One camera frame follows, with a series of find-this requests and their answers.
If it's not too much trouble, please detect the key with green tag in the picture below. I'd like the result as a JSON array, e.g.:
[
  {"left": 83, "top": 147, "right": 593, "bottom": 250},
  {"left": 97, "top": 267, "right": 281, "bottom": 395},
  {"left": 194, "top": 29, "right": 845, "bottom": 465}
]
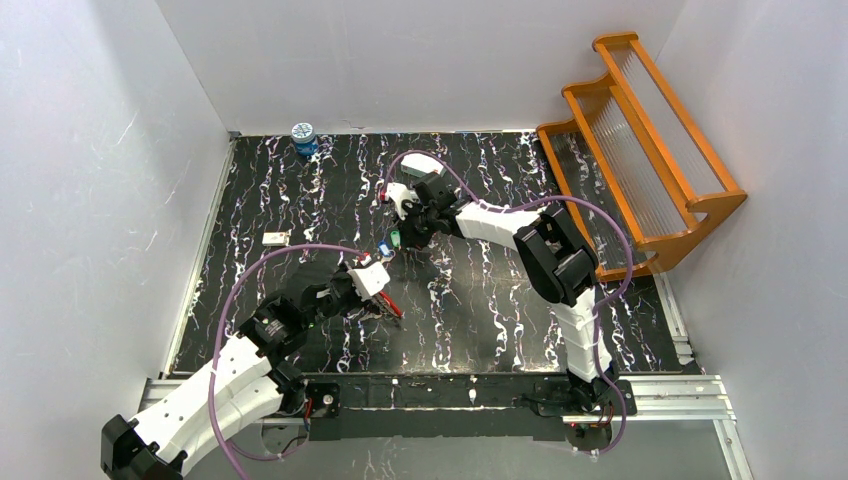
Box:
[{"left": 390, "top": 229, "right": 403, "bottom": 249}]

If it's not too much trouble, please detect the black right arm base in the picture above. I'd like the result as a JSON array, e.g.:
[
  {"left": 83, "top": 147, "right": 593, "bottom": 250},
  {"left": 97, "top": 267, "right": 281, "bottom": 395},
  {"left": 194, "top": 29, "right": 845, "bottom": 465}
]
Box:
[{"left": 513, "top": 377, "right": 638, "bottom": 455}]

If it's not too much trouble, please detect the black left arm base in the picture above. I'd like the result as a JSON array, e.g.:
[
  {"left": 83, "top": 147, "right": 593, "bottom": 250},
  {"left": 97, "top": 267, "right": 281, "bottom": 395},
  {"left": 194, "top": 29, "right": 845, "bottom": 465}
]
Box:
[{"left": 278, "top": 375, "right": 341, "bottom": 425}]

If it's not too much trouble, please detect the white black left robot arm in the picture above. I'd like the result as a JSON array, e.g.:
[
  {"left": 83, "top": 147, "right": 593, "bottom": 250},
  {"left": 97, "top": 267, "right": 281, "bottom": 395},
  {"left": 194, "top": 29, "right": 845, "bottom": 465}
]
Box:
[{"left": 100, "top": 262, "right": 393, "bottom": 479}]

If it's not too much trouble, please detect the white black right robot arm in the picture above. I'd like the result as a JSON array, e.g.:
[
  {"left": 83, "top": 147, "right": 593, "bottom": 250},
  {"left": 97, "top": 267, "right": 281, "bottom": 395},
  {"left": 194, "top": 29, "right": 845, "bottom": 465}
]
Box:
[{"left": 380, "top": 173, "right": 616, "bottom": 405}]

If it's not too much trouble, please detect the key with blue tag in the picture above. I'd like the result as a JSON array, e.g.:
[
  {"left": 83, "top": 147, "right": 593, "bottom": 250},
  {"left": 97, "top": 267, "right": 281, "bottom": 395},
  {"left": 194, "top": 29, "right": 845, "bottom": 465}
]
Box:
[{"left": 377, "top": 241, "right": 394, "bottom": 264}]

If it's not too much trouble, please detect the white green small box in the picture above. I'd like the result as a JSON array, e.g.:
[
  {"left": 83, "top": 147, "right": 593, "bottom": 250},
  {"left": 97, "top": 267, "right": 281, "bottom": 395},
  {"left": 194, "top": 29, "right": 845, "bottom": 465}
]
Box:
[{"left": 400, "top": 153, "right": 445, "bottom": 178}]

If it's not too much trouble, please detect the small white eraser block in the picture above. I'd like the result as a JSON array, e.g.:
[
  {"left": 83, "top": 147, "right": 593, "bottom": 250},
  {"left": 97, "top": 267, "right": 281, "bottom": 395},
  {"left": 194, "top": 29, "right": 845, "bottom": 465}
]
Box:
[{"left": 262, "top": 232, "right": 290, "bottom": 247}]

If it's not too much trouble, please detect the blue jar with white lid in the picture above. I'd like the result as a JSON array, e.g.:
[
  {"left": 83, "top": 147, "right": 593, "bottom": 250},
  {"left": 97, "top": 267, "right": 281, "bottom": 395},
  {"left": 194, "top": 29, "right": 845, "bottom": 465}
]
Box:
[{"left": 291, "top": 122, "right": 318, "bottom": 157}]

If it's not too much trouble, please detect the orange wooden tiered rack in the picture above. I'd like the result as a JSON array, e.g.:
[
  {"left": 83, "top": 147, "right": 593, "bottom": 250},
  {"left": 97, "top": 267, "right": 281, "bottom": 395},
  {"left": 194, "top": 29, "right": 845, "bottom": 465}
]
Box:
[{"left": 536, "top": 32, "right": 747, "bottom": 276}]

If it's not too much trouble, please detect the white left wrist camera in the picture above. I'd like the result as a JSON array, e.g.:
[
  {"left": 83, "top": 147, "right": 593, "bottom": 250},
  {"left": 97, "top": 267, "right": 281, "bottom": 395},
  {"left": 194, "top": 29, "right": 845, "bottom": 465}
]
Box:
[{"left": 348, "top": 261, "right": 391, "bottom": 300}]

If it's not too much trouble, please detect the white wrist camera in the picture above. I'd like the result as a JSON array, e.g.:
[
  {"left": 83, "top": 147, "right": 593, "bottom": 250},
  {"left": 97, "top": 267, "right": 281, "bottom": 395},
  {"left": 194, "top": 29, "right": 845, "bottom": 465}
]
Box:
[
  {"left": 348, "top": 261, "right": 391, "bottom": 300},
  {"left": 380, "top": 182, "right": 420, "bottom": 220}
]

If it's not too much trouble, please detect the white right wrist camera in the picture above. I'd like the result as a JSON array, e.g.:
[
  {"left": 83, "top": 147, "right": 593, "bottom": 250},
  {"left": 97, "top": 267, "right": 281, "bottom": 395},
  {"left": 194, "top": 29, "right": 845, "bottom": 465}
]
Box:
[{"left": 380, "top": 182, "right": 420, "bottom": 220}]

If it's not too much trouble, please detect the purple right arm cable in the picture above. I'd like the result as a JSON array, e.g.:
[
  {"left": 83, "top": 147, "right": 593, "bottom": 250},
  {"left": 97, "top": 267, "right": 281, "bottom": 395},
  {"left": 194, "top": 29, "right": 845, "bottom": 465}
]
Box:
[{"left": 384, "top": 150, "right": 634, "bottom": 456}]

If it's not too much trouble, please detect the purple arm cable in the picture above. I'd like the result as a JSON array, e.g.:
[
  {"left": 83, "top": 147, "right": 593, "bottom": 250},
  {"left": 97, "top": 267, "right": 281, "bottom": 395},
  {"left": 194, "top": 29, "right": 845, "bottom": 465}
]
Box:
[
  {"left": 207, "top": 243, "right": 372, "bottom": 480},
  {"left": 384, "top": 150, "right": 634, "bottom": 456}
]

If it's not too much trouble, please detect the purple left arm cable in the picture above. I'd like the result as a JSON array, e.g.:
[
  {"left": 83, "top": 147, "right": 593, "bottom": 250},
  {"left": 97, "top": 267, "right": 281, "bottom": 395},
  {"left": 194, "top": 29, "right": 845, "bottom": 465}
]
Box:
[{"left": 207, "top": 243, "right": 372, "bottom": 480}]

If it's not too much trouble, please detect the aluminium frame rail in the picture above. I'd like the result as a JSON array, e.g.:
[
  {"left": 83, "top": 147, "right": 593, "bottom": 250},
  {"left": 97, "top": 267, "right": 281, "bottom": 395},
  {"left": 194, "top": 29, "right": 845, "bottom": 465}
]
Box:
[{"left": 135, "top": 374, "right": 738, "bottom": 425}]

